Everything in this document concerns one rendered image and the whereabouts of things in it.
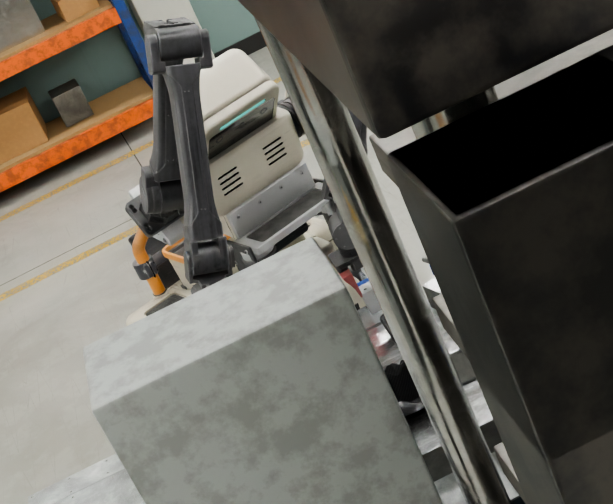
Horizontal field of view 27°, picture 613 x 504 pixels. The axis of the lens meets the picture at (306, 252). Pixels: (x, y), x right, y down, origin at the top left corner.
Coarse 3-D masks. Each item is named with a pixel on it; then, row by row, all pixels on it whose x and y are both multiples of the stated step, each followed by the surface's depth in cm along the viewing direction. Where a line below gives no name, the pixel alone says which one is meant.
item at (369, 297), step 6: (360, 276) 256; (360, 282) 252; (366, 282) 251; (360, 288) 248; (366, 288) 247; (372, 288) 246; (366, 294) 245; (372, 294) 246; (366, 300) 246; (372, 300) 246; (372, 306) 247; (378, 306) 247; (372, 312) 247
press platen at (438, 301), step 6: (432, 300) 161; (438, 300) 160; (444, 300) 159; (438, 306) 159; (444, 306) 158; (438, 312) 161; (444, 312) 157; (444, 318) 158; (450, 318) 155; (444, 324) 160; (450, 324) 155; (450, 330) 158; (456, 330) 153; (450, 336) 160; (456, 336) 155; (456, 342) 158; (462, 348) 155
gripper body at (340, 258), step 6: (336, 252) 246; (342, 252) 242; (348, 252) 241; (354, 252) 241; (330, 258) 245; (336, 258) 244; (342, 258) 243; (348, 258) 242; (354, 258) 241; (336, 264) 242; (342, 264) 241; (348, 264) 242
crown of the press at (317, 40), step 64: (256, 0) 98; (320, 0) 69; (384, 0) 69; (448, 0) 70; (512, 0) 71; (576, 0) 72; (320, 64) 80; (384, 64) 70; (448, 64) 71; (512, 64) 72; (384, 128) 72
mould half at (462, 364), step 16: (368, 320) 246; (384, 336) 239; (448, 336) 221; (384, 352) 235; (400, 352) 231; (384, 368) 220; (464, 368) 217; (464, 384) 218; (480, 400) 214; (416, 416) 217; (480, 416) 210; (416, 432) 213; (432, 432) 211; (496, 432) 209; (432, 448) 207; (432, 464) 208; (448, 464) 209
